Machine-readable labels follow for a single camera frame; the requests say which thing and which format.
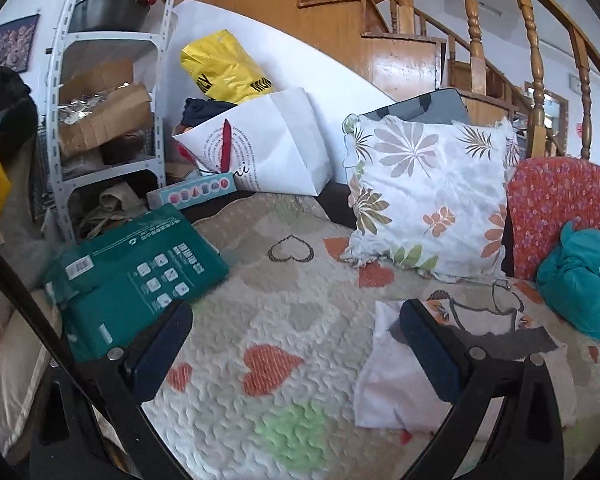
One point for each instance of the wooden staircase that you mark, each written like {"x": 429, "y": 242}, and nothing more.
{"x": 430, "y": 35}

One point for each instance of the yellow plastic bag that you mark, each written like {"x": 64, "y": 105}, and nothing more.
{"x": 225, "y": 67}

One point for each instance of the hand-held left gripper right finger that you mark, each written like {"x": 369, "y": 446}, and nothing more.
{"x": 432, "y": 355}

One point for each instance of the brown cardboard box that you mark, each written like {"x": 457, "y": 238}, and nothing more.
{"x": 105, "y": 110}

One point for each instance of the light blue flat box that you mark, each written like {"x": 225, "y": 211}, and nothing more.
{"x": 190, "y": 191}

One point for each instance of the teal bundled cloth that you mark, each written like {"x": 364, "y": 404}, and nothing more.
{"x": 582, "y": 285}

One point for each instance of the white paper shopping bag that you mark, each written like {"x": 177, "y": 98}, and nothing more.
{"x": 270, "y": 150}

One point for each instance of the beige pillow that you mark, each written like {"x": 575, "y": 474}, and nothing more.
{"x": 10, "y": 375}

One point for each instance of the dark framed wall picture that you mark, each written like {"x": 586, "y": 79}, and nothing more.
{"x": 7, "y": 47}

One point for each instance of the white board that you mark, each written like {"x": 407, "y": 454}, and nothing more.
{"x": 280, "y": 70}

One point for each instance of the dark clothes bundle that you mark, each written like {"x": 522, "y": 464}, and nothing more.
{"x": 205, "y": 110}

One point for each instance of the grey cushion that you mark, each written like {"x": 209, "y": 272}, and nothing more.
{"x": 420, "y": 106}

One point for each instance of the red floral cushion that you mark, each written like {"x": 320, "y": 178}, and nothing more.
{"x": 560, "y": 210}

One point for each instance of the small white printed garment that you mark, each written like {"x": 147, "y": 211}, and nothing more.
{"x": 405, "y": 385}

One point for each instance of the floral leaf-print pillow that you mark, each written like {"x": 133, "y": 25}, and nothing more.
{"x": 430, "y": 195}

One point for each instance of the white metal shelf rack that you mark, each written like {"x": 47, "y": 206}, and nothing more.
{"x": 105, "y": 100}

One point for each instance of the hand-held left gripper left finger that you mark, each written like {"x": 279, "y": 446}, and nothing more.
{"x": 161, "y": 356}

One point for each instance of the green cardboard box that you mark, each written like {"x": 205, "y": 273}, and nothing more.
{"x": 130, "y": 280}

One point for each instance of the heart-print quilted blanket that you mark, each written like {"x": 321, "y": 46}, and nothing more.
{"x": 300, "y": 340}

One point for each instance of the black cooking pot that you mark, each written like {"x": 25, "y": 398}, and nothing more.
{"x": 111, "y": 9}

